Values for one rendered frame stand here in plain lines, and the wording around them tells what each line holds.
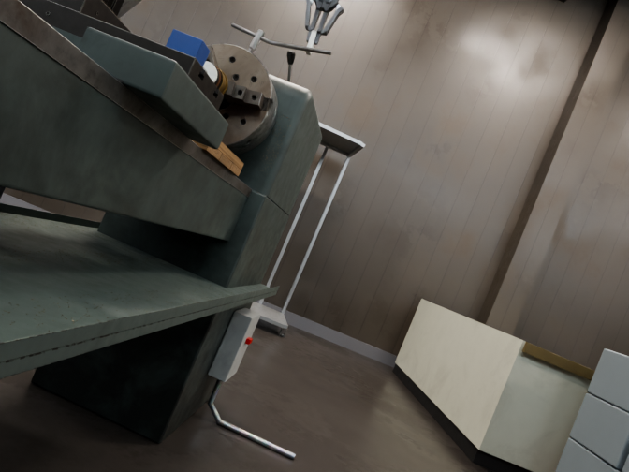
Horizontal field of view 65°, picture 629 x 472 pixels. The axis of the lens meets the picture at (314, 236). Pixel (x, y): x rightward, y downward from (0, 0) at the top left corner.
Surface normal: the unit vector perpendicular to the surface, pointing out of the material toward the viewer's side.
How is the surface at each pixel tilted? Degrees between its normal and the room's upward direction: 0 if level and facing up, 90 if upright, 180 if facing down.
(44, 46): 90
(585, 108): 90
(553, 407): 90
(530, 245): 90
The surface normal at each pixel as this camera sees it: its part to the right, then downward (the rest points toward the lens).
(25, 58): 0.92, 0.39
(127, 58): -0.07, -0.07
